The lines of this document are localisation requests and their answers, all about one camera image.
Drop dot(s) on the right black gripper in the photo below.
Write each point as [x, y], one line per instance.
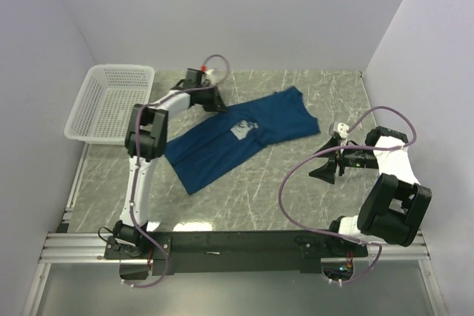
[340, 159]

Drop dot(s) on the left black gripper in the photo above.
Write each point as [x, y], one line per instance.
[214, 98]

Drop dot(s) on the blue printed t-shirt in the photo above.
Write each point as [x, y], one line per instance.
[222, 142]

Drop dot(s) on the white plastic basket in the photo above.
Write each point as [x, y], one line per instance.
[102, 109]

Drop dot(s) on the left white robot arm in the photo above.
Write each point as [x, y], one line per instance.
[146, 141]

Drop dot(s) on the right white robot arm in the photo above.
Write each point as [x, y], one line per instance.
[396, 205]

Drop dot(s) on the black base beam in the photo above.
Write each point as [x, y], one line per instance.
[250, 251]

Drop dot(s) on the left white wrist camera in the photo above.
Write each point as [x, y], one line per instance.
[212, 76]

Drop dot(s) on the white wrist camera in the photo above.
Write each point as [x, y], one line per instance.
[212, 76]
[339, 131]

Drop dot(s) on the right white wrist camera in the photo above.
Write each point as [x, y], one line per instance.
[339, 131]

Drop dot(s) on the aluminium frame rail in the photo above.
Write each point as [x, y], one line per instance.
[73, 248]

